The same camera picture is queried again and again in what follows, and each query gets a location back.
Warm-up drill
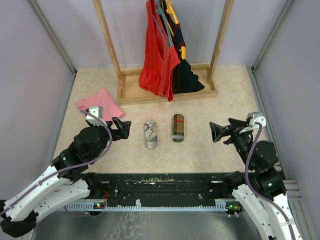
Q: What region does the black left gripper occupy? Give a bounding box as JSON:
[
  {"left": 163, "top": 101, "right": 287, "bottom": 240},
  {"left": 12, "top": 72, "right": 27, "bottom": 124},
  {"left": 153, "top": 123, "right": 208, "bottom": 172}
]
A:
[{"left": 89, "top": 116, "right": 132, "bottom": 162}]

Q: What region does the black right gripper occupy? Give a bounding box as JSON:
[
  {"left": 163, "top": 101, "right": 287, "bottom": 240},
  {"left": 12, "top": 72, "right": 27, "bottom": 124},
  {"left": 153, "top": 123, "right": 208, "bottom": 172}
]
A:
[{"left": 210, "top": 117, "right": 255, "bottom": 170}]

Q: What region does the map print glasses case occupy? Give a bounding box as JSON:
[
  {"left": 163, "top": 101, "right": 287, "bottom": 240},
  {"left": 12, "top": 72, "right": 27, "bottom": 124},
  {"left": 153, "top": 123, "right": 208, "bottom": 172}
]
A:
[{"left": 143, "top": 120, "right": 159, "bottom": 150}]

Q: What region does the brown plaid glasses case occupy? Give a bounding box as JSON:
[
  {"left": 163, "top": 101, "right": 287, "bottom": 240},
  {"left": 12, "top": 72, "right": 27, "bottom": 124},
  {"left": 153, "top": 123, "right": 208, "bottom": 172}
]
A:
[{"left": 171, "top": 114, "right": 185, "bottom": 143}]

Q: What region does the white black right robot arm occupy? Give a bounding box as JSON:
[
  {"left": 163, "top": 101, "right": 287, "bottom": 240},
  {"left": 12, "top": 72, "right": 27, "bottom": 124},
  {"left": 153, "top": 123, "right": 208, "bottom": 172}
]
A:
[{"left": 209, "top": 112, "right": 303, "bottom": 240}]

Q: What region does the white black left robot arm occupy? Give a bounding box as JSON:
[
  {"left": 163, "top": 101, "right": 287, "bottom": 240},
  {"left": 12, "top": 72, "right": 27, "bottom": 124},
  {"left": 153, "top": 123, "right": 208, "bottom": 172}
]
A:
[{"left": 0, "top": 117, "right": 132, "bottom": 238}]

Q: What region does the pink folded t-shirt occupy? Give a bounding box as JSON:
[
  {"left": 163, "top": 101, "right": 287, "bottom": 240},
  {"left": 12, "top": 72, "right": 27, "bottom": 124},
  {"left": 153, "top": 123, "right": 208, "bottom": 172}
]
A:
[{"left": 78, "top": 88, "right": 124, "bottom": 122}]

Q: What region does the wooden clothes rack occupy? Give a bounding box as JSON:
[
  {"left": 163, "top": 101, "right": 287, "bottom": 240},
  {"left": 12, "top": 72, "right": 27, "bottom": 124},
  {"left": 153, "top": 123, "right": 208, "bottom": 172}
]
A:
[{"left": 93, "top": 0, "right": 234, "bottom": 106}]

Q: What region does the dark navy garment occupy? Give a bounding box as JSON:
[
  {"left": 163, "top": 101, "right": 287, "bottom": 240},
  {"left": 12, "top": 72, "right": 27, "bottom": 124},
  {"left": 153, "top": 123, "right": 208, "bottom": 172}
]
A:
[{"left": 172, "top": 14, "right": 206, "bottom": 95}]

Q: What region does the red tank top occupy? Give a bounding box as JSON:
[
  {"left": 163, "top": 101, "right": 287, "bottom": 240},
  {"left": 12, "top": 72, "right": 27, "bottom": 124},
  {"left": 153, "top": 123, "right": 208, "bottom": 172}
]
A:
[{"left": 139, "top": 0, "right": 181, "bottom": 102}]

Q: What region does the grey clothes hanger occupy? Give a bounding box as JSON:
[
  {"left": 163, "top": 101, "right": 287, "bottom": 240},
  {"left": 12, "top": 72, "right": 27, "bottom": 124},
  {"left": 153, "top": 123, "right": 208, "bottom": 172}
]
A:
[{"left": 154, "top": 0, "right": 174, "bottom": 49}]

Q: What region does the yellow clothes hanger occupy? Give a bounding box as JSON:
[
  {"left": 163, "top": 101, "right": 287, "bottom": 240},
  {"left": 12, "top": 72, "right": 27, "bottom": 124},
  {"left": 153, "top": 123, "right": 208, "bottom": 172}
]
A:
[{"left": 161, "top": 0, "right": 187, "bottom": 60}]

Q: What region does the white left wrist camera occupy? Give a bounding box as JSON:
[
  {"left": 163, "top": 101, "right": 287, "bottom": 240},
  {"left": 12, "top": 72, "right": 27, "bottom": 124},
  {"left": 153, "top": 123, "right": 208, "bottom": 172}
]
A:
[{"left": 85, "top": 106, "right": 104, "bottom": 127}]

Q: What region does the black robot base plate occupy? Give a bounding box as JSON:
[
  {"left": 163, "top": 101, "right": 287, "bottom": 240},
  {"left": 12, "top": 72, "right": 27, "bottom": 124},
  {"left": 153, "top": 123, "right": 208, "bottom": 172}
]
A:
[{"left": 88, "top": 173, "right": 236, "bottom": 208}]

